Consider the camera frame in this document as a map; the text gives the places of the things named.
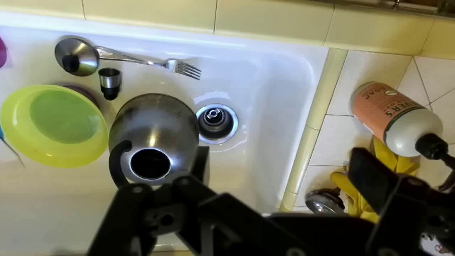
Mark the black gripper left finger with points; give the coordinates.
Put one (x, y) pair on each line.
(207, 222)

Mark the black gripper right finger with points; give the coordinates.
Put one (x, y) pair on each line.
(413, 207)

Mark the yellow rubber gloves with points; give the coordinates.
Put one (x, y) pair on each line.
(372, 175)

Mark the round metal sink stopper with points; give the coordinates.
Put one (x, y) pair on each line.
(325, 200)

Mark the stainless steel kettle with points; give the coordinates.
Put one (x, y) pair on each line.
(153, 139)

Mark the orange labelled soap bottle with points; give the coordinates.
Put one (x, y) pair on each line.
(401, 123)

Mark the sink drain strainer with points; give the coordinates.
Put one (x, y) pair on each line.
(217, 122)

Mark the white kitchen sink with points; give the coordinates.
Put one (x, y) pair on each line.
(269, 85)

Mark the silver fork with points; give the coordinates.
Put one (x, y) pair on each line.
(178, 67)

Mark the lime green plastic bowl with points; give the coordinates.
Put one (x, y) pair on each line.
(54, 125)

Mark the small steel cup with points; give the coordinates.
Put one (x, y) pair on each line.
(110, 82)

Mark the steel funnel ladle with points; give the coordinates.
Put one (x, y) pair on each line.
(80, 57)

